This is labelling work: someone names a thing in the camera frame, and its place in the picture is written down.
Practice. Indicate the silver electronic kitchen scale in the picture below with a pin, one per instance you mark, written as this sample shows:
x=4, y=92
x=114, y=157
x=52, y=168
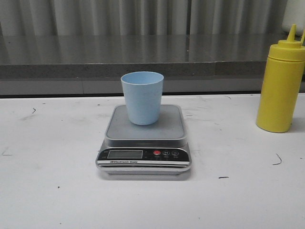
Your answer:
x=157, y=149

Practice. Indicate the yellow squeeze bottle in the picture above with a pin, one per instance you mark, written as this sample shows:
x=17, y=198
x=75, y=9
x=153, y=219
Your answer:
x=281, y=83

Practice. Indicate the light blue plastic cup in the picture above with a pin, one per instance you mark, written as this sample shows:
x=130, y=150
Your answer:
x=142, y=93

